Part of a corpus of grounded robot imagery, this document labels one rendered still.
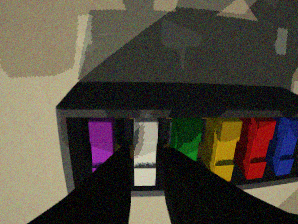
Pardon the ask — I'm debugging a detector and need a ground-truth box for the green fuse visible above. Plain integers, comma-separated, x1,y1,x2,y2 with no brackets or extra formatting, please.
169,117,204,161

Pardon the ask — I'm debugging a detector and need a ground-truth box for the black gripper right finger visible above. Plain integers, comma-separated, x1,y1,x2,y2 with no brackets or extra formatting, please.
161,148,298,224

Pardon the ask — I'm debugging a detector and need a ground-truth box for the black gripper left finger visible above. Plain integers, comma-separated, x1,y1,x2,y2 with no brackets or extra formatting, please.
28,148,132,224

